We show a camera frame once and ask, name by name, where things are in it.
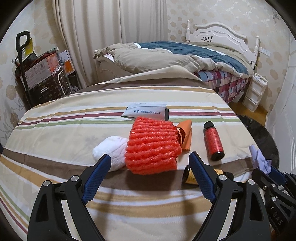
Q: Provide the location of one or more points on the striped bed sheet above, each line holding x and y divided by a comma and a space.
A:
54, 141

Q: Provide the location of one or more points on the white wardrobe door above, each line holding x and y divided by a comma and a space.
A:
281, 121

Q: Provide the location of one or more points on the red bottle black cap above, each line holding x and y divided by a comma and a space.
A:
213, 143

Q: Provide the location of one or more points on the lavender paper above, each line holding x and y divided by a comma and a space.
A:
259, 161

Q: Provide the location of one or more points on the grey white black pouch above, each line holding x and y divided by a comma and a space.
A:
153, 110

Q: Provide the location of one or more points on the orange-red foam fruit net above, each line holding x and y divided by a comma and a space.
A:
153, 147

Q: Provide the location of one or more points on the cream curtain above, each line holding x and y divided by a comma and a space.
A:
86, 26

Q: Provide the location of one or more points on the black hand trolley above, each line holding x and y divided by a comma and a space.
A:
19, 49

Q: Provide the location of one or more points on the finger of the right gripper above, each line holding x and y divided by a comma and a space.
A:
279, 204
287, 181

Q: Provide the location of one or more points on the gold bottle black cap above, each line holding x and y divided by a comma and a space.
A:
189, 178

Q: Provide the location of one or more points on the white plastic drawer unit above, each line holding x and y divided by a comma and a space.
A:
255, 92

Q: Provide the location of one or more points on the white wooden headboard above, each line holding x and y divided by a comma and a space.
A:
222, 34

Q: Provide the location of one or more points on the plaid bed cover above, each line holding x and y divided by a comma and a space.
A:
226, 85

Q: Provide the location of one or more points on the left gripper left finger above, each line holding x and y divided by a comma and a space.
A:
47, 220

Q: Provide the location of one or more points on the black trash bin bag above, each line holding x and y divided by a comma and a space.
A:
263, 139

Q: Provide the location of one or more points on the white wall sockets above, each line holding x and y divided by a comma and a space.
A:
264, 51

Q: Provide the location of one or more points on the white orange small box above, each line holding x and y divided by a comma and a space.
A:
65, 57

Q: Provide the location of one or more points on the blue beige duvet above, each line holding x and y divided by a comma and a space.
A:
194, 56

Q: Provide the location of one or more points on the cardboard box orange print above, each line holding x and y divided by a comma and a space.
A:
38, 69

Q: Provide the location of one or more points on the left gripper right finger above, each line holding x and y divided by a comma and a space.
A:
250, 219

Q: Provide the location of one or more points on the dark patterned storage box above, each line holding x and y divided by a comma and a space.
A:
54, 87

